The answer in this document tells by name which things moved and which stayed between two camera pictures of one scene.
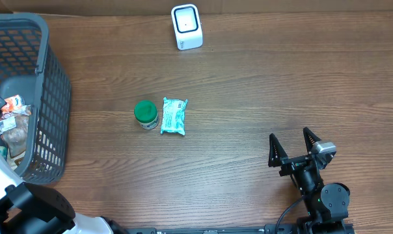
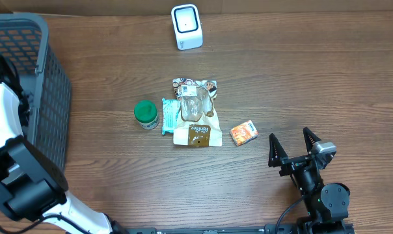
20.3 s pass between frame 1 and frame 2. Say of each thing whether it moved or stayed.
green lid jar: stayed
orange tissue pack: moved
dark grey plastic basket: stayed
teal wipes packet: stayed
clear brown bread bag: moved
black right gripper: stayed
